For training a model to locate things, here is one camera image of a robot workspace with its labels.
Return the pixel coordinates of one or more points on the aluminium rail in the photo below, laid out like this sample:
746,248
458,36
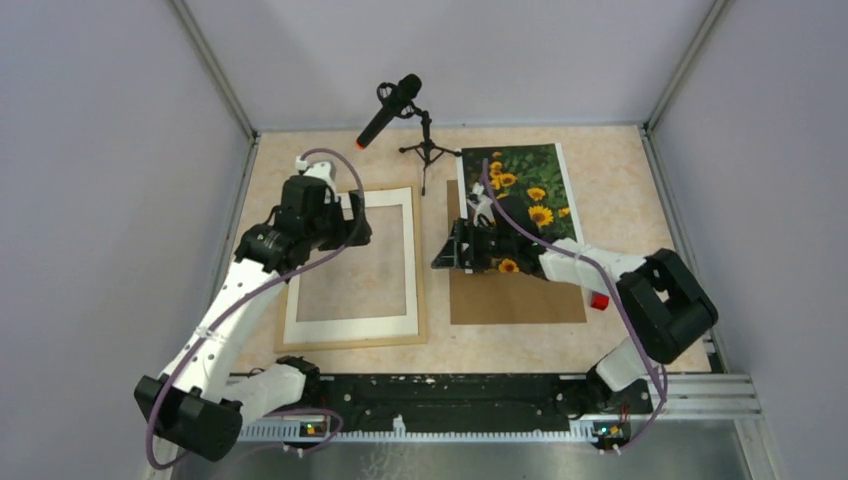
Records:
689,398

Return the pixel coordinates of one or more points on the white mat board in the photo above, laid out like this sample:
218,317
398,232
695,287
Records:
411,265

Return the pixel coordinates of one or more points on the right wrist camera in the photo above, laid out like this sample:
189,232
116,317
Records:
480,204

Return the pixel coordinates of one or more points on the wooden picture frame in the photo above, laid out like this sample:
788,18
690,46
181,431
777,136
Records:
421,265

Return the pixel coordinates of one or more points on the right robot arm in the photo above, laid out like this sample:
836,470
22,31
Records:
663,306

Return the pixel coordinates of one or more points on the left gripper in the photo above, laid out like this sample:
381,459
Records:
346,228

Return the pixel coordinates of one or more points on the black microphone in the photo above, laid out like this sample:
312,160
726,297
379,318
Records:
397,101

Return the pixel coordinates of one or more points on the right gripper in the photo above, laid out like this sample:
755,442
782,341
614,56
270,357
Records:
452,256

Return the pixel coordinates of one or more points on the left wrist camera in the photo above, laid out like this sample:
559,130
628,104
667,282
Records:
324,170

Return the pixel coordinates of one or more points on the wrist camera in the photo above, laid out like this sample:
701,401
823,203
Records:
324,170
480,204

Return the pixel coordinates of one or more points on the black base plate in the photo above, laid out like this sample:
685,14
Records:
468,403

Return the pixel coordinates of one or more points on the black tripod stand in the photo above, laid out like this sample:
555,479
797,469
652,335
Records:
427,150

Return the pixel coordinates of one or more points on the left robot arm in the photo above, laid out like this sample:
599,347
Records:
192,403

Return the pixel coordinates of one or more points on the sunflower photo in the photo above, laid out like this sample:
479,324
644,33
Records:
530,182

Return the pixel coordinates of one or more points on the red blue block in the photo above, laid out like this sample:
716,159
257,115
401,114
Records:
599,301

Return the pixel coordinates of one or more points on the brown backing board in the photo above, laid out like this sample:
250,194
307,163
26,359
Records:
495,298

